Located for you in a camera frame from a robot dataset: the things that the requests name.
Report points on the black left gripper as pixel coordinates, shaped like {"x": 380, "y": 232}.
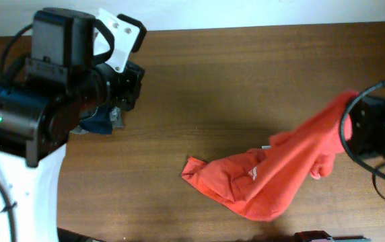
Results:
{"x": 132, "y": 80}

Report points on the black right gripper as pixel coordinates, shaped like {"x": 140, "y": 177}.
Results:
{"x": 367, "y": 115}

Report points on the red t-shirt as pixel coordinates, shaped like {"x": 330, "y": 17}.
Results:
{"x": 260, "y": 184}

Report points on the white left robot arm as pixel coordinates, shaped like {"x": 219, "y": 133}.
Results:
{"x": 35, "y": 125}

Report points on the navy blue folded shirt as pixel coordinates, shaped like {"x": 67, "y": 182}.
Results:
{"x": 98, "y": 123}

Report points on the black device at table edge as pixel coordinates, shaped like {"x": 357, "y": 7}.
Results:
{"x": 322, "y": 236}

